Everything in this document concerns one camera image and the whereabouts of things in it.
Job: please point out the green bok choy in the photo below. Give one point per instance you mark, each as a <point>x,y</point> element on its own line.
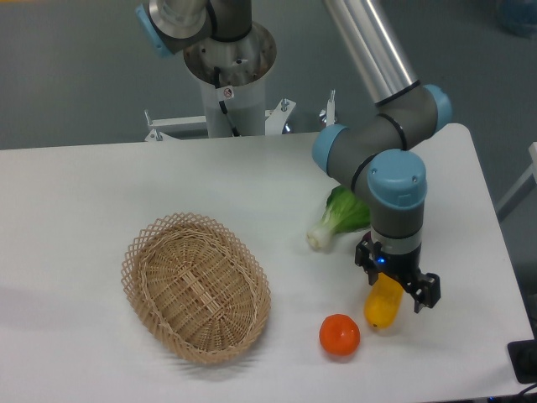
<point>344,213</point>

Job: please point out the yellow mango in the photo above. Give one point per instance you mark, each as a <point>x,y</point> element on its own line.
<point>383,302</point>

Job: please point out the woven wicker basket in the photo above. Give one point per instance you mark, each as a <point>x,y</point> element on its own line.
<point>197,288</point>

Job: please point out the black device at table edge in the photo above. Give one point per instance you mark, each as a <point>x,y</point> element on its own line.
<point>523,359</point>

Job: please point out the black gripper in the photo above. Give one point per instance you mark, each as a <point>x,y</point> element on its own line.
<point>403,268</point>

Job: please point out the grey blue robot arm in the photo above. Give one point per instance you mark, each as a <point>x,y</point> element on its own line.
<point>376,163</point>

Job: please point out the white frame at right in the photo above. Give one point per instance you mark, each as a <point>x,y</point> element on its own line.
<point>520,189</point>

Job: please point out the orange tangerine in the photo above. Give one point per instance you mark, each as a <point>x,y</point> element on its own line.
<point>339,335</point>

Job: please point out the blue object top right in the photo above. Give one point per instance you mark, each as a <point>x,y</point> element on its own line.
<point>518,17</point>

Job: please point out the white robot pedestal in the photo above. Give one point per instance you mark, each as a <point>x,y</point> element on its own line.
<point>231,77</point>

